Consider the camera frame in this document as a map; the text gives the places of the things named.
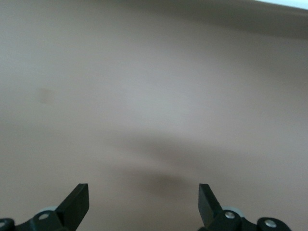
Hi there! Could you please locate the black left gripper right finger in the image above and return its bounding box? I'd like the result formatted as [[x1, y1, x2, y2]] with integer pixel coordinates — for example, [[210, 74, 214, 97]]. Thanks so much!
[[198, 183, 292, 231]]

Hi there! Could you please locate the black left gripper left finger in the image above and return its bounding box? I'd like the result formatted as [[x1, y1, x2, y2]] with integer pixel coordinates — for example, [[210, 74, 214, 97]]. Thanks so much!
[[0, 183, 90, 231]]

